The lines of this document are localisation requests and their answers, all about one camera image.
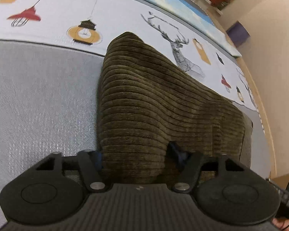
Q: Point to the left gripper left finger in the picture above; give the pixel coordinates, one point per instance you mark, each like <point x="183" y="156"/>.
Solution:
<point x="90" y="166"/>

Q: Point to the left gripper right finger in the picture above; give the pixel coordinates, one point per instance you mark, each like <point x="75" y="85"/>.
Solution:
<point x="188" y="164"/>

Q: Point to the olive corduroy pants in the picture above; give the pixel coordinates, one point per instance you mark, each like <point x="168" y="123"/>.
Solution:
<point x="145" y="102"/>

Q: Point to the person right hand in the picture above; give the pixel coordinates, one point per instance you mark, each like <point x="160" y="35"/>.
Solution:
<point x="281" y="223"/>

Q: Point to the purple box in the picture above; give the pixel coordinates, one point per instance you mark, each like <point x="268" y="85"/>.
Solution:
<point x="238" y="34"/>

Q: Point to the light blue patterned blanket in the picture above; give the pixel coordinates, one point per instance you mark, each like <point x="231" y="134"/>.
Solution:
<point x="187" y="11"/>

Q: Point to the printed grey bed sheet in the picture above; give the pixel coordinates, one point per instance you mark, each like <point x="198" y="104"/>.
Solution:
<point x="51" y="59"/>

